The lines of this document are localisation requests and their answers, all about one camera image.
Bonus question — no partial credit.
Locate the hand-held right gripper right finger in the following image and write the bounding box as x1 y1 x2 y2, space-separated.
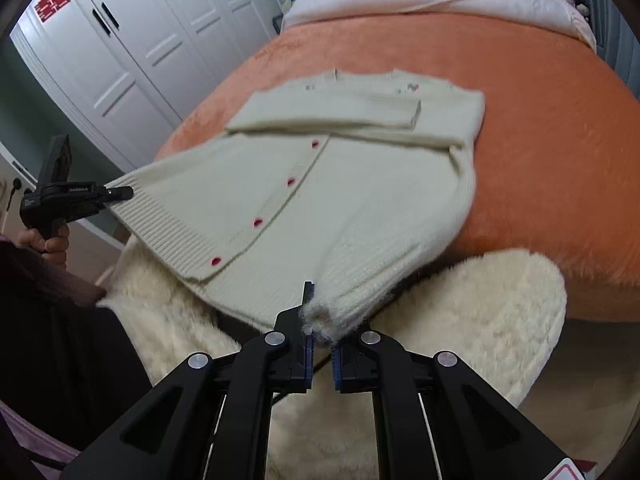
332 330 587 480

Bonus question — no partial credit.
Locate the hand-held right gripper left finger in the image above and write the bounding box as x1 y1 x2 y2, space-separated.
59 281 316 480

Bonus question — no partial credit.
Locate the cream knit cardigan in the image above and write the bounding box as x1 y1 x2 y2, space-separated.
95 69 487 346

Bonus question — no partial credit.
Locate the person's left hand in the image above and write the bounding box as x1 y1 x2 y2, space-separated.
16 223 71 270

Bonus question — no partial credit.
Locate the cream fluffy rug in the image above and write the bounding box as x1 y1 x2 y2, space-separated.
102 237 568 480

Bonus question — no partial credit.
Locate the white wardrobe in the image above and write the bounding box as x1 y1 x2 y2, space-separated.
10 0 287 173

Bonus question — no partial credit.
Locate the person's dark clothing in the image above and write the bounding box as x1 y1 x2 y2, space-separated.
0 232 153 480

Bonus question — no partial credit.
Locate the red square sticker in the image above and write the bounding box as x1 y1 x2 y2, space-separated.
34 0 69 24

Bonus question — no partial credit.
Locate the orange blanket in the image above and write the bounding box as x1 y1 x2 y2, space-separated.
155 10 640 320

